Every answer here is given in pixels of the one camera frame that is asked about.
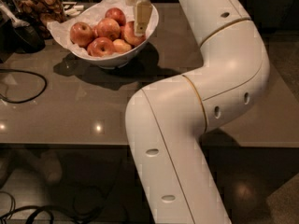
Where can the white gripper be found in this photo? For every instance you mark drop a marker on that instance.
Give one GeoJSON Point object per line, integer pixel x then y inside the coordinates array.
{"type": "Point", "coordinates": [143, 10]}

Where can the red apple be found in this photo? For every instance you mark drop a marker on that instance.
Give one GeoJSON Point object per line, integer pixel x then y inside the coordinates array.
{"type": "Point", "coordinates": [81, 34]}
{"type": "Point", "coordinates": [117, 15]}
{"type": "Point", "coordinates": [108, 28]}
{"type": "Point", "coordinates": [100, 47]}
{"type": "Point", "coordinates": [130, 36]}

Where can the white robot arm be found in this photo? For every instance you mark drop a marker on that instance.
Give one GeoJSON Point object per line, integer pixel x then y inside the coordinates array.
{"type": "Point", "coordinates": [165, 119]}

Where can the red apple back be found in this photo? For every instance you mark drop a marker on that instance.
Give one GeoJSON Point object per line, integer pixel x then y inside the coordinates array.
{"type": "Point", "coordinates": [117, 15]}

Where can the small yellowish apple front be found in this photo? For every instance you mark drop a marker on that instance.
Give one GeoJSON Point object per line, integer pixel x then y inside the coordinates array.
{"type": "Point", "coordinates": [121, 46]}

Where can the small red apple hidden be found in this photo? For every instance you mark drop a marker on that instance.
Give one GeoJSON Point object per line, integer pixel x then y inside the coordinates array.
{"type": "Point", "coordinates": [95, 34]}

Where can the white bowl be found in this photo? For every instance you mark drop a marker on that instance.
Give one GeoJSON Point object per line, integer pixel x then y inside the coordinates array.
{"type": "Point", "coordinates": [119, 60]}

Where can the small white items behind bowl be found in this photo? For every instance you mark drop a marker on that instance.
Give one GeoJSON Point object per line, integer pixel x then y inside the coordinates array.
{"type": "Point", "coordinates": [72, 10]}

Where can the white paper liner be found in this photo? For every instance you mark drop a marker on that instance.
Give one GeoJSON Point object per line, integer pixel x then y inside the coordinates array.
{"type": "Point", "coordinates": [61, 31]}

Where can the glass jar of dried snacks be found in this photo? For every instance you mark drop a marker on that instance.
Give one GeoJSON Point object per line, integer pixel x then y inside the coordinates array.
{"type": "Point", "coordinates": [41, 12]}

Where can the black round appliance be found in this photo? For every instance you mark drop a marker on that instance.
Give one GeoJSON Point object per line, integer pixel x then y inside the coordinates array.
{"type": "Point", "coordinates": [26, 39]}

